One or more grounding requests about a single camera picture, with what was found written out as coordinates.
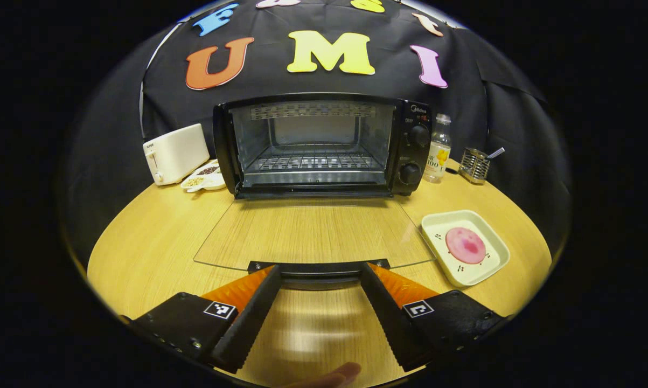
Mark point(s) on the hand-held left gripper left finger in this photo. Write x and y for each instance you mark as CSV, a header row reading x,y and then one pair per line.
x,y
251,320

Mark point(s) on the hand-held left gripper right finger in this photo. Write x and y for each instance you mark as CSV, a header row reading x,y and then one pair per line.
x,y
388,320

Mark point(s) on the white square plate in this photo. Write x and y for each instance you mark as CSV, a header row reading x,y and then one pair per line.
x,y
464,272

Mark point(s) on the pink round meat slice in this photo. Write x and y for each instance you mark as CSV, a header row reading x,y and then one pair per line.
x,y
465,245

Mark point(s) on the black electric oven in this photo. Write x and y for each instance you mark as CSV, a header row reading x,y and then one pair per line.
x,y
410,156

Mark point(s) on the white divided snack dish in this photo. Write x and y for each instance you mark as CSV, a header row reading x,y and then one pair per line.
x,y
205,180

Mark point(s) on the clear glass bottle yellow label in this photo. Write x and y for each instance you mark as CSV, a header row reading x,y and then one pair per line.
x,y
438,153

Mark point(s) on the white toaster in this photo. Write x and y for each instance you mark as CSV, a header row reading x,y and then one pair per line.
x,y
175,153

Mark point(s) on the metal spoon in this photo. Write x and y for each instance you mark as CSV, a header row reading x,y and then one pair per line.
x,y
496,153

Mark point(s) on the black backdrop cloth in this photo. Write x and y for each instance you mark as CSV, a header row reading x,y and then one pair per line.
x,y
517,140

